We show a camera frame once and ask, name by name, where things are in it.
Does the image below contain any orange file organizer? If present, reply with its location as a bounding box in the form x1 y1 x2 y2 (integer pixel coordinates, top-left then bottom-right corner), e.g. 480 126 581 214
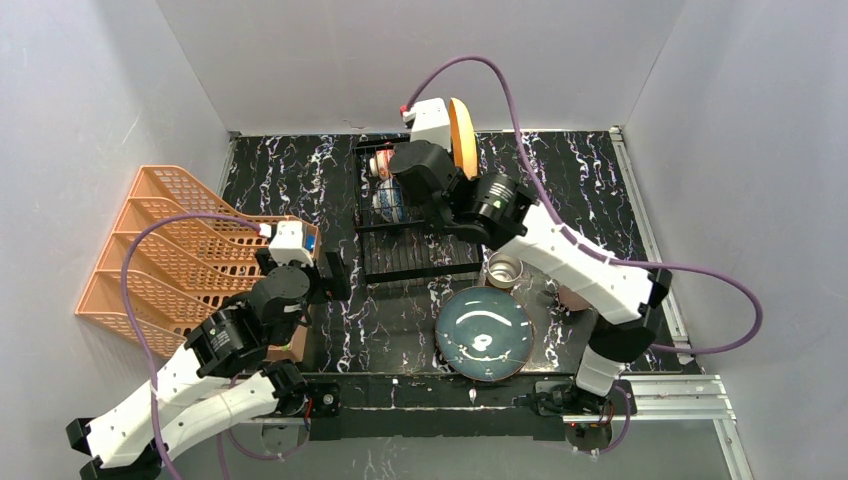
75 166 268 358

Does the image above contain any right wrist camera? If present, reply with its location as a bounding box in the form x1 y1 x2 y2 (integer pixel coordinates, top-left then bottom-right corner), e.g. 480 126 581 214
402 98 452 152

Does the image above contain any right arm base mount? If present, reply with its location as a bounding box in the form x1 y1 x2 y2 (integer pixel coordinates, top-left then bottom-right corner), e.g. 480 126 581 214
513 378 638 455

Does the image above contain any yellow plate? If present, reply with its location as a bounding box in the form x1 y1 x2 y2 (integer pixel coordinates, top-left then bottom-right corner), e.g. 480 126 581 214
448 98 479 179

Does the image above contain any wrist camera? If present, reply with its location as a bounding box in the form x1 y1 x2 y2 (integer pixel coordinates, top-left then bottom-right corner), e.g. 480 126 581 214
402 98 452 152
268 220 318 266

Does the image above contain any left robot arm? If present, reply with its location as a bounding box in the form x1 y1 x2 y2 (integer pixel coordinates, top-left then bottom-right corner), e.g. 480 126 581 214
66 250 351 479

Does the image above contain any black wire dish rack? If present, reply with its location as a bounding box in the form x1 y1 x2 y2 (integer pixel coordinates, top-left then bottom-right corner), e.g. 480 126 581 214
350 135 483 285

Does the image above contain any blue floral bowl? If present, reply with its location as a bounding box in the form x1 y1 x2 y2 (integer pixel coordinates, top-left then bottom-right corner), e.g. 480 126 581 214
372 179 407 223

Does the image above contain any stainless steel cup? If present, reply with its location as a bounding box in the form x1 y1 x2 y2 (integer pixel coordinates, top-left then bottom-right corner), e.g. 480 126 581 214
483 252 524 292

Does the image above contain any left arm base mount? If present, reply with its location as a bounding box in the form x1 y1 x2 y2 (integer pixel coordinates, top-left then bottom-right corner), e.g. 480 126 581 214
244 360 342 421

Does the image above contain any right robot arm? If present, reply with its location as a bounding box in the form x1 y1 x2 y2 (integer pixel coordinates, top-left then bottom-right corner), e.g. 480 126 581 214
389 140 672 397

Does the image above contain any blue eraser block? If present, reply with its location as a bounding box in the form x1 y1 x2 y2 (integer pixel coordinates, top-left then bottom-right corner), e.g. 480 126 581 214
304 235 316 252

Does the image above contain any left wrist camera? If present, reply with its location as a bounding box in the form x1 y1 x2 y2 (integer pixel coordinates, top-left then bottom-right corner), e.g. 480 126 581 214
268 220 318 266

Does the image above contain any orange patterned bowl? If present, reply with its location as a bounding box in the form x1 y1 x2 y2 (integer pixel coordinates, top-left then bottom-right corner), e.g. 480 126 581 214
368 149 394 181

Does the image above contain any pink mug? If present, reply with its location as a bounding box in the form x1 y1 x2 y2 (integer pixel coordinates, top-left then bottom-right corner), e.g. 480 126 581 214
557 285 592 312

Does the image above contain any dark teal plate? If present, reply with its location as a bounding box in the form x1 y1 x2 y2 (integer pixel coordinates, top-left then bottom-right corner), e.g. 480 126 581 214
434 286 534 382

